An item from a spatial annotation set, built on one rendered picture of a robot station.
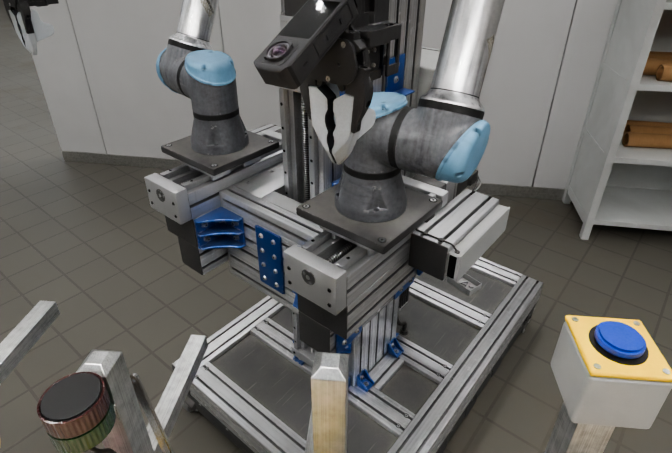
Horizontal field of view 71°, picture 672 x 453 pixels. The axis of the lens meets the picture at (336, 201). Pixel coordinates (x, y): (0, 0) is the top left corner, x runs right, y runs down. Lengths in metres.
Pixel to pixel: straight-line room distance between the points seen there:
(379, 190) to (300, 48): 0.52
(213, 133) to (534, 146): 2.33
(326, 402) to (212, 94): 0.86
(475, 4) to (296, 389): 1.29
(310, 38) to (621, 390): 0.41
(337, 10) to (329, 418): 0.40
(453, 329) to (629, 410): 1.44
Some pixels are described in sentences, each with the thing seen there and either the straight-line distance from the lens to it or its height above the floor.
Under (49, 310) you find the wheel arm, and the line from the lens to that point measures 1.00.
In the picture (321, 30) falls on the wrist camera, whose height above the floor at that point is 1.46.
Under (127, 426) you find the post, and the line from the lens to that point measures 0.65.
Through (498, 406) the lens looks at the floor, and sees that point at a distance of 2.01.
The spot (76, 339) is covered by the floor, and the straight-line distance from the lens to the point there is 2.40.
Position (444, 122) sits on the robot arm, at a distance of 0.82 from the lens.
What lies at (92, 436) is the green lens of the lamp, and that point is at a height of 1.11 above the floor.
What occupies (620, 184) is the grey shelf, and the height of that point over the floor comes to 0.15.
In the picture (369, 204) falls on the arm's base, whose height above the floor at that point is 1.08.
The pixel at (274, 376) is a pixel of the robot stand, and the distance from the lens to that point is 1.74.
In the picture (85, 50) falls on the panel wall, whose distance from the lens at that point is 3.65.
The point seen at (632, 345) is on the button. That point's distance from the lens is 0.50.
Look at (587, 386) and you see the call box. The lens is 0.49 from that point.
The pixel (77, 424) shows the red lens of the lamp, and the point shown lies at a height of 1.14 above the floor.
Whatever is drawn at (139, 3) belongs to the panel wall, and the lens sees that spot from 3.36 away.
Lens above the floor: 1.55
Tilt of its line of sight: 30 degrees down
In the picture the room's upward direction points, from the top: straight up
